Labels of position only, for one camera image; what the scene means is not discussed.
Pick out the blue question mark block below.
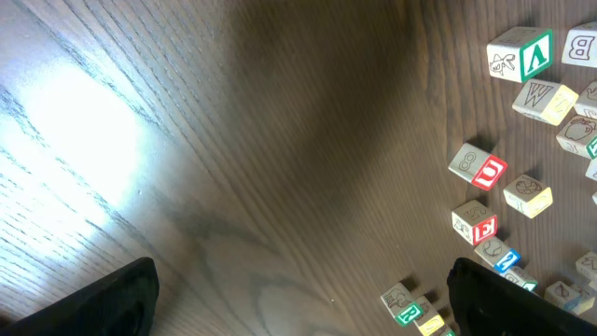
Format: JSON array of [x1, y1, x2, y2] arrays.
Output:
[[474, 236, 521, 273]]

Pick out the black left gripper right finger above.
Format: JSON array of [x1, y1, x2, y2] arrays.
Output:
[[447, 258, 596, 336]]

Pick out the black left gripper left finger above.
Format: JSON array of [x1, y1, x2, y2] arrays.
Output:
[[1, 257, 160, 336]]

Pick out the red E letter block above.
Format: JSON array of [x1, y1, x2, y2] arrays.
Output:
[[451, 200, 498, 246]]

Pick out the red U letter block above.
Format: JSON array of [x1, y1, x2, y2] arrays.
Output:
[[449, 143, 507, 191]]

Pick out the green B letter block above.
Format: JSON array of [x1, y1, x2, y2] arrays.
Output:
[[432, 325, 455, 336]]

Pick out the yellow block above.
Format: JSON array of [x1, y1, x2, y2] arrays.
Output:
[[503, 175, 553, 219], [562, 21, 597, 68], [414, 296, 445, 336], [571, 284, 595, 315], [512, 79, 578, 126]]

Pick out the green 4 number block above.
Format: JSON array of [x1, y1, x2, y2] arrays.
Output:
[[501, 266, 538, 291]]

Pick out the blue P letter block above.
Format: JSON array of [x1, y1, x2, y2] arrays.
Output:
[[585, 159, 597, 181]]

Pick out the green N letter block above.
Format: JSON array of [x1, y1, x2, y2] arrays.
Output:
[[556, 116, 596, 160]]

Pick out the green V letter block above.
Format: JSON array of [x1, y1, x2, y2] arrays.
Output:
[[486, 26, 554, 83]]

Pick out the blue L letter block right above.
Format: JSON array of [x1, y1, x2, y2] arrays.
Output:
[[544, 281, 581, 311]]

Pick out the green R letter block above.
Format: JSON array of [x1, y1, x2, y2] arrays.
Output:
[[381, 282, 423, 327]]

